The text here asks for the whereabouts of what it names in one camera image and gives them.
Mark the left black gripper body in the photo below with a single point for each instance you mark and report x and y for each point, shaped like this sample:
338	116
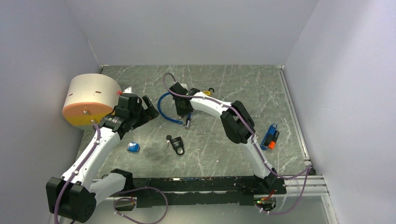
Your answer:
140	115

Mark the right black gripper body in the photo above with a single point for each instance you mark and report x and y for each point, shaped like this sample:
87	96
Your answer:
180	110

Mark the blue cable lock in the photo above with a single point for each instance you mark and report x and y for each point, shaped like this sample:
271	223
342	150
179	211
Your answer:
164	107

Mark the yellow black padlock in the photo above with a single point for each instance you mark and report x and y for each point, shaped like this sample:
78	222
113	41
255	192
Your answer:
209	92

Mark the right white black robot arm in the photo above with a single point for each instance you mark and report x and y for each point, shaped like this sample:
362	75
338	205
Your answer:
238	127

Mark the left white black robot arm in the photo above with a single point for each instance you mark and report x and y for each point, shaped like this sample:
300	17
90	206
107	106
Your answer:
74	195

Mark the black padlock key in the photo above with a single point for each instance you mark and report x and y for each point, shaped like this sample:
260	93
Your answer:
168	139

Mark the blue white round object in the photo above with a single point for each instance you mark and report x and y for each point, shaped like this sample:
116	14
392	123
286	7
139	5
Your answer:
133	147

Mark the beige yellow cylinder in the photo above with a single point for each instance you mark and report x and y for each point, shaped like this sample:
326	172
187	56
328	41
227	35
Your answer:
89	98

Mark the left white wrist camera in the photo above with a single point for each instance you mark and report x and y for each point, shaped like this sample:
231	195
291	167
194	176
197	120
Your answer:
125	91

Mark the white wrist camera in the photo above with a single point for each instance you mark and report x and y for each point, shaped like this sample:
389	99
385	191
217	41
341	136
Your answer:
184	86
125	91

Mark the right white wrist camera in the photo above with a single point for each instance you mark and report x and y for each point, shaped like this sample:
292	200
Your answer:
184	86

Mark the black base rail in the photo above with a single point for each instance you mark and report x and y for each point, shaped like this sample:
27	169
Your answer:
243	190

